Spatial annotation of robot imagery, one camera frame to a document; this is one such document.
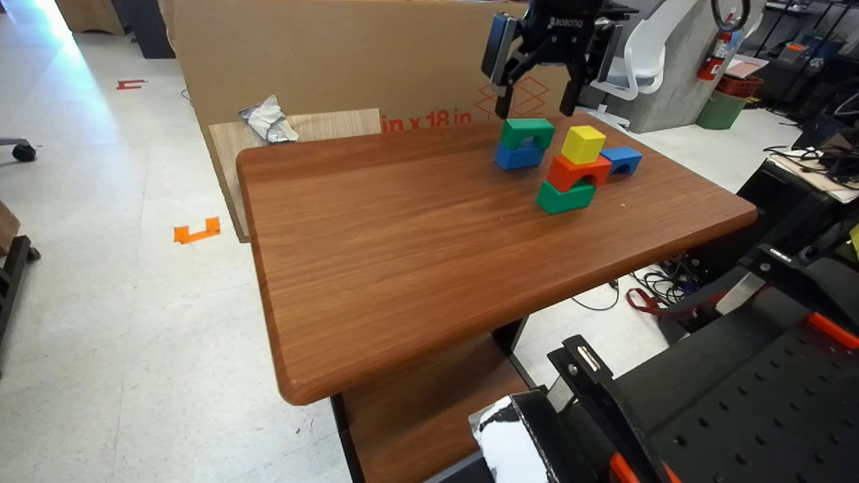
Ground black cable loop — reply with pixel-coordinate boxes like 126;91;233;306
710;0;755;33

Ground crumpled white grey cloth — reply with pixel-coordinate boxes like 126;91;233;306
236;94;300;149

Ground black chair caster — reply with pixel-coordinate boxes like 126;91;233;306
0;137;40;166

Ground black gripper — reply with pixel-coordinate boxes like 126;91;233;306
492;0;630;121

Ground black stand foot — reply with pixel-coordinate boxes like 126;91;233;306
0;201;43;382

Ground yellow cube block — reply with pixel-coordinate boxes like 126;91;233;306
559;123;609;170

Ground green arch block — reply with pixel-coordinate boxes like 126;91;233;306
496;117;559;153
535;177;598;217

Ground red fire extinguisher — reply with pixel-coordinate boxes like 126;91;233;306
695;25;750;83

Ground cluttered side desk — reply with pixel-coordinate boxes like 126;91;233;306
739;139;859;264

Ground red cable bundle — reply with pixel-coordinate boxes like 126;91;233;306
622;282;671;319

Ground grey cabinet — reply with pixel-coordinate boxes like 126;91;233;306
588;0;769;137

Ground green bin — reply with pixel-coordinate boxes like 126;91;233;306
695;91;746;135

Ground white office chair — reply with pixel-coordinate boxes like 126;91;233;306
588;0;700;105

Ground brown table leg panel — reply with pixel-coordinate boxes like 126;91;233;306
331;319;539;483

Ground large brown cardboard box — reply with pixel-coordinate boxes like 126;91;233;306
158;0;588;139

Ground orange arch block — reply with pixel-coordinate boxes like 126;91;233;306
545;153;614;196

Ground blue arch block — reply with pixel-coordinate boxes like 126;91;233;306
492;143;549;176
598;145;645;181

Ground orange clamp handle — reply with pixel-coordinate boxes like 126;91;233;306
802;308;859;355

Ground orange floor tape mark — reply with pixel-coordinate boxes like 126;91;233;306
173;215;222;248

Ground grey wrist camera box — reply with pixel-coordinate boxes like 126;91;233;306
482;12;523;83

